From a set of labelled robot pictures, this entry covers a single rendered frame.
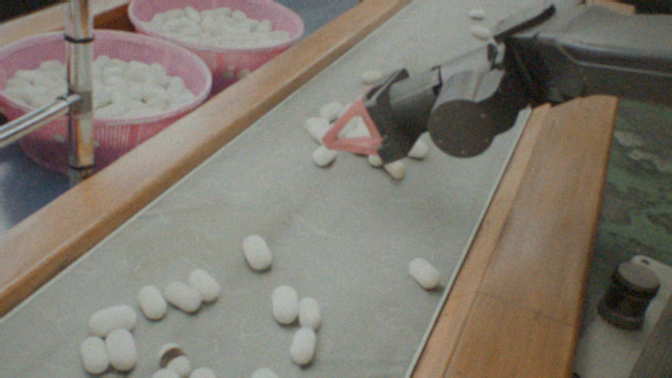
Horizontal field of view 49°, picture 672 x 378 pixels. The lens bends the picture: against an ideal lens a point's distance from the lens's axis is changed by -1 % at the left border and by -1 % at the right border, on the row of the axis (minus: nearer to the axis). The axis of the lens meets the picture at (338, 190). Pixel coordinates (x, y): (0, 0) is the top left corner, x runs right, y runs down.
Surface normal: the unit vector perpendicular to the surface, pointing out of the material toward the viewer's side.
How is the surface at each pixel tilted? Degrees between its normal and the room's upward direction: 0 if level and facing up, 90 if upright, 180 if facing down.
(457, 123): 95
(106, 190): 0
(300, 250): 0
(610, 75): 125
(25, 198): 0
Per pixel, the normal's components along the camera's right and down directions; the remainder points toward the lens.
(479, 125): -0.30, 0.54
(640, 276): 0.16, -0.84
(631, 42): -0.56, -0.76
